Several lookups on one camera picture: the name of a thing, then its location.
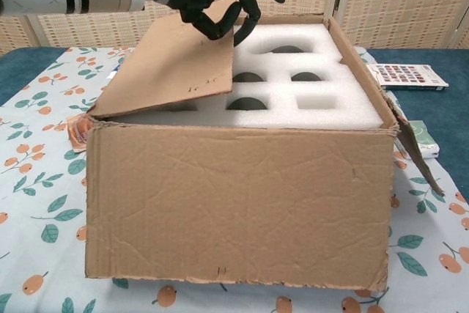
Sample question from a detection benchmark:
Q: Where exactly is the large brown cardboard box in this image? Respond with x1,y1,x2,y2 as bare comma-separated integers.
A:
84,12,446,292

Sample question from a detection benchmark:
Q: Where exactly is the white foam insert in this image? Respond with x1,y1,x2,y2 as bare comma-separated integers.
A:
106,22,384,129

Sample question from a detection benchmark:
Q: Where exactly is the orange snack pouch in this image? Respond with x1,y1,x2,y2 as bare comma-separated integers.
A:
67,113,91,153

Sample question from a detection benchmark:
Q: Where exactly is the white card with colour swatches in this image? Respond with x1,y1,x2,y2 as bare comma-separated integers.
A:
366,63,450,90

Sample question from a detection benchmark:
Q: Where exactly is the green white tissue pack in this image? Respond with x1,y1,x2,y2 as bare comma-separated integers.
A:
408,120,440,160

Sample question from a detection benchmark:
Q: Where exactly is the floral orange fruit tablecloth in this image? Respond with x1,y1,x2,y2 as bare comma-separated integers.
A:
0,45,469,313

